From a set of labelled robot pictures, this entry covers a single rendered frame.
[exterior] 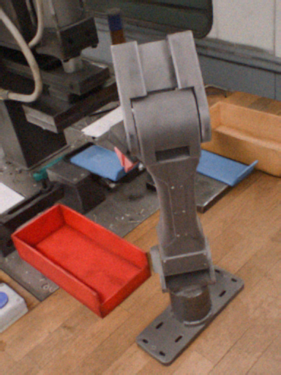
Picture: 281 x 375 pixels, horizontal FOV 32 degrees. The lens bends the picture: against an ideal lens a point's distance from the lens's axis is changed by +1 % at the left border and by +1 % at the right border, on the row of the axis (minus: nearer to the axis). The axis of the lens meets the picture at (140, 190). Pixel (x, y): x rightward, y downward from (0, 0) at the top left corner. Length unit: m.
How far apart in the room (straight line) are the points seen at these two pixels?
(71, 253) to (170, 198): 0.40
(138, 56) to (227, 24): 1.00
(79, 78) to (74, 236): 0.31
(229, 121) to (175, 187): 0.68
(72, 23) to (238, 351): 0.62
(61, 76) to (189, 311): 0.50
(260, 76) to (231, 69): 0.11
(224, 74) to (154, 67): 1.00
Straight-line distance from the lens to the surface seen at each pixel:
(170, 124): 0.52
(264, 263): 0.90
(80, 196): 1.03
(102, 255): 0.95
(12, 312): 0.89
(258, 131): 1.22
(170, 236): 0.68
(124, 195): 1.09
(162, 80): 0.59
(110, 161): 1.04
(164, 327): 0.81
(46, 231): 1.02
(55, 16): 0.92
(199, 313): 0.78
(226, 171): 1.07
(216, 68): 1.59
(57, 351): 0.83
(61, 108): 0.95
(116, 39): 1.26
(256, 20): 1.47
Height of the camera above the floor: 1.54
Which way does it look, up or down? 36 degrees down
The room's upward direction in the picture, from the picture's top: 11 degrees counter-clockwise
